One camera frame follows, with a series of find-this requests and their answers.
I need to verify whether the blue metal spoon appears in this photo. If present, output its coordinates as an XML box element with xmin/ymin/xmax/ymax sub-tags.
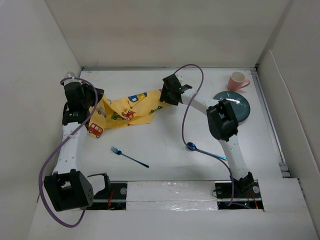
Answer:
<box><xmin>186</xmin><ymin>141</ymin><xmax>228</xmax><ymax>161</ymax></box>

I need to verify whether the white foam front block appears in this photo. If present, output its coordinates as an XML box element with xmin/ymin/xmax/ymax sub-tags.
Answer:
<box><xmin>126</xmin><ymin>181</ymin><xmax>218</xmax><ymax>212</ymax></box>

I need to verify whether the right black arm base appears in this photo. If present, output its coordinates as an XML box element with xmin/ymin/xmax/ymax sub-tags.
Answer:
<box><xmin>211</xmin><ymin>180</ymin><xmax>264</xmax><ymax>210</ymax></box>

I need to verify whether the yellow cartoon vehicle cloth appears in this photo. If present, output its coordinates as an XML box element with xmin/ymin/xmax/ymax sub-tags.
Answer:
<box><xmin>88</xmin><ymin>89</ymin><xmax>169</xmax><ymax>139</ymax></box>

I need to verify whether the blue metal fork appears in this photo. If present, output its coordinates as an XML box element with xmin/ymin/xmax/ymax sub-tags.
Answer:
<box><xmin>110</xmin><ymin>146</ymin><xmax>150</xmax><ymax>168</ymax></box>

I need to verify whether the teal ceramic plate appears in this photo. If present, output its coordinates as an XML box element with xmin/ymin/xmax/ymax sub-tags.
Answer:
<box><xmin>213</xmin><ymin>91</ymin><xmax>251</xmax><ymax>123</ymax></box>

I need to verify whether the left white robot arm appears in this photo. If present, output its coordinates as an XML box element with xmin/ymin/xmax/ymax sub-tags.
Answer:
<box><xmin>44</xmin><ymin>78</ymin><xmax>112</xmax><ymax>212</ymax></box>

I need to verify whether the pink ceramic mug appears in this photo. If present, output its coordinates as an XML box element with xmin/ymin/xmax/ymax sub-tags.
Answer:
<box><xmin>227</xmin><ymin>71</ymin><xmax>251</xmax><ymax>92</ymax></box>

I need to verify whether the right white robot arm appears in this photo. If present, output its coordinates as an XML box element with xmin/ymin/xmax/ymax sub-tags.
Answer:
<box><xmin>159</xmin><ymin>74</ymin><xmax>254</xmax><ymax>197</ymax></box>

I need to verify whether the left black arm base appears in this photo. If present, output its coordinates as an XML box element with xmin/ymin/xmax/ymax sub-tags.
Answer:
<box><xmin>87</xmin><ymin>181</ymin><xmax>128</xmax><ymax>211</ymax></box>

